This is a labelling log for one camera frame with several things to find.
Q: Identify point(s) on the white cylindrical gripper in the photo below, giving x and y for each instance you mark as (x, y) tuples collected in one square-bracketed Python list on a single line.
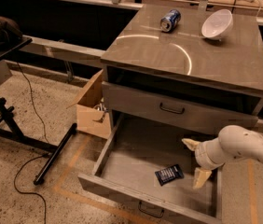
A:
[(201, 156)]

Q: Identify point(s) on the dark blue rxbar wrapper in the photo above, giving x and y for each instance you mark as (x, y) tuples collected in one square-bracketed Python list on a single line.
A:
[(169, 174)]

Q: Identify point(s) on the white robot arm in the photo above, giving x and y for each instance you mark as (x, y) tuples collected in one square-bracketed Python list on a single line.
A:
[(232, 143)]

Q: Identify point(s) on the open grey middle drawer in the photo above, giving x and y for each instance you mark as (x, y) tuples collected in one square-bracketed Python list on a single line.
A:
[(125, 173)]

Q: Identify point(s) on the closed grey upper drawer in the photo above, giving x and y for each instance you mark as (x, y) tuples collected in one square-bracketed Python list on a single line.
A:
[(175, 112)]

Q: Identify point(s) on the grey metal drawer cabinet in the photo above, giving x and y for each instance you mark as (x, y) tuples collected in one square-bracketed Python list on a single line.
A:
[(182, 64)]

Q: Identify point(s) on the open cardboard box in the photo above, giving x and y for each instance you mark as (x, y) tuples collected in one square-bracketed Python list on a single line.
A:
[(91, 116)]

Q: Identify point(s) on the white bowl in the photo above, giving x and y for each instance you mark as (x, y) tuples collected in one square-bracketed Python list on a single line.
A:
[(218, 25)]

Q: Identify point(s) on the blue soda can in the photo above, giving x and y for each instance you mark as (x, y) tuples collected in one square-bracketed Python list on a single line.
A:
[(169, 21)]

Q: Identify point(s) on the black metal stand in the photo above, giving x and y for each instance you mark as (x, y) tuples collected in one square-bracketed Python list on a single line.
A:
[(9, 129)]

